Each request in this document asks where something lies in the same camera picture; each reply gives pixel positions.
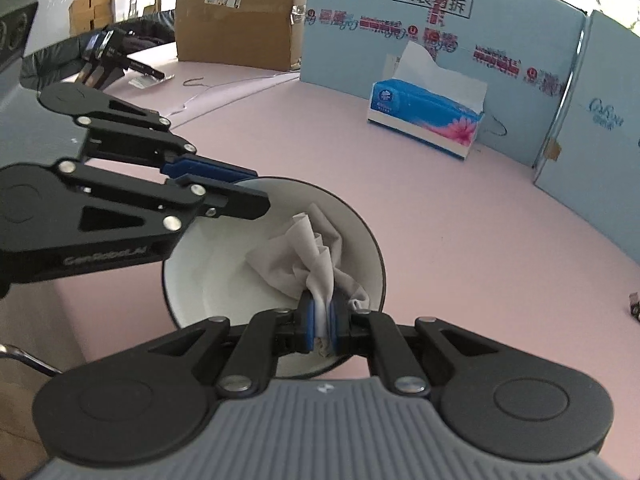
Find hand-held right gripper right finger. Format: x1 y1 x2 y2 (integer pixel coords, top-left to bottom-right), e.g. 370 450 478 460
327 299 502 397

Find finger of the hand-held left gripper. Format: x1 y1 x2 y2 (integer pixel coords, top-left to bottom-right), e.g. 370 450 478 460
75 91 259 184
52 159 272 243

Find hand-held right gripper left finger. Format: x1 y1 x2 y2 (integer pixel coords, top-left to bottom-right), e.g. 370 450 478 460
137 294 322 397

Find white bowl with dark rim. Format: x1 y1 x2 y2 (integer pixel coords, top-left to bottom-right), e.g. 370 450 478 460
161 176 387 380

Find white tissue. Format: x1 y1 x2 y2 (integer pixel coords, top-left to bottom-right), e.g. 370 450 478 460
244 202 373 356

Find dark padded jacket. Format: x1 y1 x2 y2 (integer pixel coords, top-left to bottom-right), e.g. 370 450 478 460
20 10 176 91

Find black tool with small screen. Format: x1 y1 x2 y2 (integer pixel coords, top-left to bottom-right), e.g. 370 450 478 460
77 27 166 86

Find small brown cardboard box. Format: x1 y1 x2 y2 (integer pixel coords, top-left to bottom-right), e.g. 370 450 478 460
91 0 115 31
69 0 94 36

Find large brown cardboard box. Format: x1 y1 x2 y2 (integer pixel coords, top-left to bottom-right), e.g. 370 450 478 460
175 0 311 72

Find light blue panel with tape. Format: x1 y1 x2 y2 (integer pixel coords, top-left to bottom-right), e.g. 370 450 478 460
299 0 587 167

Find blue floral tissue box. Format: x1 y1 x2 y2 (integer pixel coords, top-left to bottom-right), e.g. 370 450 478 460
367 40 488 161

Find light blue panel with logos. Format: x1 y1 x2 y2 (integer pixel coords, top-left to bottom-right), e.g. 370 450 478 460
532 10 640 263

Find thin metal wire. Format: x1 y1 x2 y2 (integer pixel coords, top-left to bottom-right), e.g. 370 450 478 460
169 75 212 112

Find metal chair frame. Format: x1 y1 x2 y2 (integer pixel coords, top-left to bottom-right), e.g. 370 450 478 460
0 344 62 376

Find thin black cable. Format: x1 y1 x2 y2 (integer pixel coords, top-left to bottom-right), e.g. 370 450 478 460
482 112 508 138

